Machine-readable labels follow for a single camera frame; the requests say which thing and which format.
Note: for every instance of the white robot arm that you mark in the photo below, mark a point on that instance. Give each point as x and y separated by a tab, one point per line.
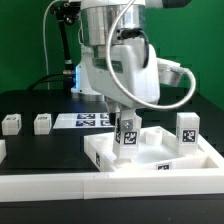
106	23

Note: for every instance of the white U-shaped obstacle fence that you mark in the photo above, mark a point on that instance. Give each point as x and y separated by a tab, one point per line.
119	184

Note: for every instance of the white square tabletop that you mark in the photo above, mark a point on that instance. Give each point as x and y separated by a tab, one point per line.
157	150

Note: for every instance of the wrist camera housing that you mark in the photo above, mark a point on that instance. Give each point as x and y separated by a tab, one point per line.
166	75

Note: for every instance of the white marker sheet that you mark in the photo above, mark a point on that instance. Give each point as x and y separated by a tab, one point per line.
82	120

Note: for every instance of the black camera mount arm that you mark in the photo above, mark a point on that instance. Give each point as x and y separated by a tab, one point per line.
66	15

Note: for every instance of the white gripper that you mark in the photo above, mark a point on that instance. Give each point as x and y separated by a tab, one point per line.
143	83

